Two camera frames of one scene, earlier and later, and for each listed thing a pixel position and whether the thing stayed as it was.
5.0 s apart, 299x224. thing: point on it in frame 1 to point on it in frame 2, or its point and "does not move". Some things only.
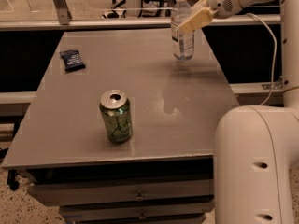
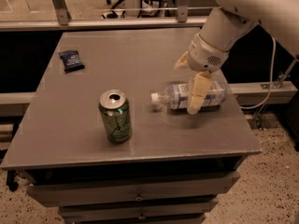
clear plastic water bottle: [183, 40] to [177, 95]
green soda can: [115, 106] does not move
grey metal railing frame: [246, 91] does not move
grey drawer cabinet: [165, 172] does not move
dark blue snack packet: [72, 60] does not move
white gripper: [221, 1] to [204, 57]
